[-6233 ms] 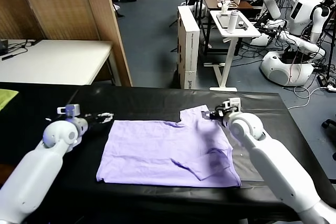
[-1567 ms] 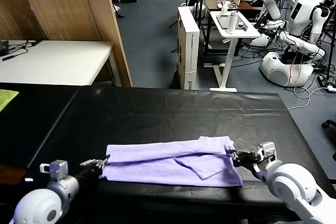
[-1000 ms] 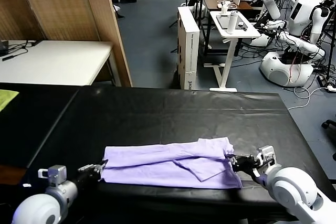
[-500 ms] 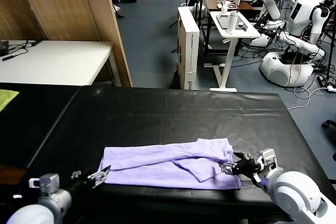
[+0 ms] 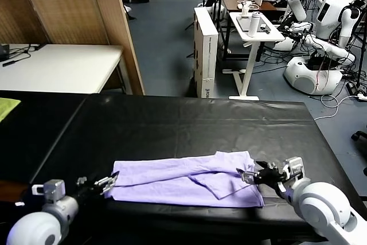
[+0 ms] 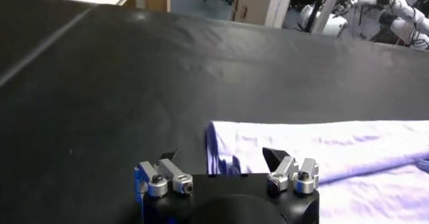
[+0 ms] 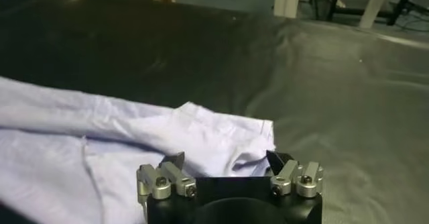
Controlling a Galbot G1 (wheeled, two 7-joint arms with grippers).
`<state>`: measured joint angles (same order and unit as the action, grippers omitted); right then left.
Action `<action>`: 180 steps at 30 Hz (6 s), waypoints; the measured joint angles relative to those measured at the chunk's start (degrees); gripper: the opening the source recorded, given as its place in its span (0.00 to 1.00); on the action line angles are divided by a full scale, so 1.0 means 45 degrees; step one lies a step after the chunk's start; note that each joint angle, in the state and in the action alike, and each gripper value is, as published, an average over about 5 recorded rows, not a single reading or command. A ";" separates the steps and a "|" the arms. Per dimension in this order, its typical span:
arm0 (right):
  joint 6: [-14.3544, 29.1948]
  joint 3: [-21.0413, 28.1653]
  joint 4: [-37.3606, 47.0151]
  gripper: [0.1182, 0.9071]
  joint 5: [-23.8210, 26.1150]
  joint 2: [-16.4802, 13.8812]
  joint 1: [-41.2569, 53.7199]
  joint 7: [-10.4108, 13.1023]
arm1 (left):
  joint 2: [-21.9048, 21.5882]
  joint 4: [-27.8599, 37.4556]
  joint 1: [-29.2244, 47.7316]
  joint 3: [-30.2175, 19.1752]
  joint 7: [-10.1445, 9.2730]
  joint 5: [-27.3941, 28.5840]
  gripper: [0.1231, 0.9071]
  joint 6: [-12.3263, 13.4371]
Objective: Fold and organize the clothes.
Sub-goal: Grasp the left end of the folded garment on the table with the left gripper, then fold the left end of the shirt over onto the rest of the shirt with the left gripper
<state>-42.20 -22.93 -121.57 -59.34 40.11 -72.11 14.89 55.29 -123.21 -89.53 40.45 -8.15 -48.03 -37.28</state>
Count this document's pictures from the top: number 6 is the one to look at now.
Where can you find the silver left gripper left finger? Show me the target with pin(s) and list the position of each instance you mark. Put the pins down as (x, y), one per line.
(177, 176)

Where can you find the large black table cover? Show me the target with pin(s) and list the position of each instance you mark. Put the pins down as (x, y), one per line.
(134, 77)

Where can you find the white standing desk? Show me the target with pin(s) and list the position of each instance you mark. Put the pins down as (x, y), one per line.
(326, 7)

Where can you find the tall white cardboard box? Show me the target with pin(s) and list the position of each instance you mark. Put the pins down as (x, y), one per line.
(261, 0)

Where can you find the white humanoid robot with base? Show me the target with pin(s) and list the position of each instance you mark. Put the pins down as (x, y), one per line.
(405, 17)

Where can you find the lilac t-shirt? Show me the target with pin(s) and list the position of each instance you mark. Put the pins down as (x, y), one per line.
(335, 145)

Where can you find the small black table cover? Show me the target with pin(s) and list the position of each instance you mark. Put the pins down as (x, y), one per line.
(30, 24)

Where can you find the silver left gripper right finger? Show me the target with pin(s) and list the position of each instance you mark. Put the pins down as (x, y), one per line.
(285, 170)

